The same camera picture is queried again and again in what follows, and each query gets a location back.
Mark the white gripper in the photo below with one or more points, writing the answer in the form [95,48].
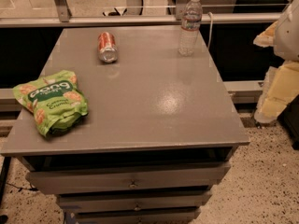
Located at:
[289,34]

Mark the metal frame rail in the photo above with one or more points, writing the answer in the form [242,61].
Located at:
[96,13]

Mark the orange soda can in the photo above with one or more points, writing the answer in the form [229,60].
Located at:
[107,49]

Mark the clear plastic water bottle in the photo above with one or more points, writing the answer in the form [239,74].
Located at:
[189,28]

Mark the grey drawer cabinet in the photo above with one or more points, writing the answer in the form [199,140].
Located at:
[159,134]

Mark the green snack bag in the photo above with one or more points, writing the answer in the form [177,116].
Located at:
[55,102]

